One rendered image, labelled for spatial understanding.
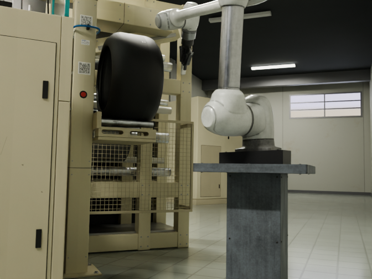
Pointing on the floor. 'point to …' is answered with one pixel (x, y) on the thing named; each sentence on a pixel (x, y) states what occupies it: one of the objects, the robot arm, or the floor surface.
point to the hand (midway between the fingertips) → (183, 69)
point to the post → (80, 143)
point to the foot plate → (84, 273)
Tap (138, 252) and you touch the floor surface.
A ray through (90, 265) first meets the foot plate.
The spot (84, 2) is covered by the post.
